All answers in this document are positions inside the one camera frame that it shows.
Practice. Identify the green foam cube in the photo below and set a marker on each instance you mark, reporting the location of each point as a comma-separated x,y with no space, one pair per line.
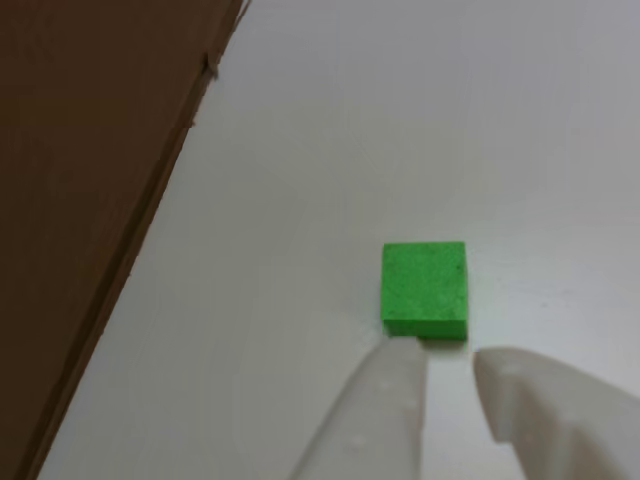
424,285

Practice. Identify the brown cardboard panel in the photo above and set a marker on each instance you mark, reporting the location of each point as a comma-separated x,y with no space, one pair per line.
85,175

